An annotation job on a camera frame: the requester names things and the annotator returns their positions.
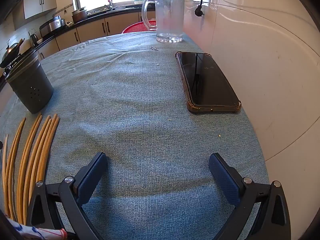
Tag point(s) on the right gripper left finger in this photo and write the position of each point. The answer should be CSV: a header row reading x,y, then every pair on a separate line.
x,y
72,192

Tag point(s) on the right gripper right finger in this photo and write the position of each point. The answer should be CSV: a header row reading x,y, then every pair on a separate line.
x,y
272,220

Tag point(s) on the wooden chopstick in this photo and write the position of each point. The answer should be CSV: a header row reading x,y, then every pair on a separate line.
x,y
9,174
4,167
23,167
27,183
45,151
47,127

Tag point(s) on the blue-green table cloth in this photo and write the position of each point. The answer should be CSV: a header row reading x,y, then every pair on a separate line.
x,y
122,95

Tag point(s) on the black perforated utensil holder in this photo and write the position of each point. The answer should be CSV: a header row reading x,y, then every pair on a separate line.
x,y
30,83

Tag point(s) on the black smartphone brown case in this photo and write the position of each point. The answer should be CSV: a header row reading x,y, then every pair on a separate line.
x,y
206,88

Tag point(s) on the black wok on stove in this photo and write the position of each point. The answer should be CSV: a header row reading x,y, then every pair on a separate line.
x,y
11,53

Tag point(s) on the silver rice cooker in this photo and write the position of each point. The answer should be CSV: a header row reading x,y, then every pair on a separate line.
x,y
51,25

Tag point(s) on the brown clay pot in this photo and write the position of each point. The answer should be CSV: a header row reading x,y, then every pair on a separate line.
x,y
79,15

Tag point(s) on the red plastic basin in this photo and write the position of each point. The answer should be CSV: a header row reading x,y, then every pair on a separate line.
x,y
136,27

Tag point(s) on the clear glass beer mug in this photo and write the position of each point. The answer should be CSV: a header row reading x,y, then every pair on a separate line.
x,y
169,19

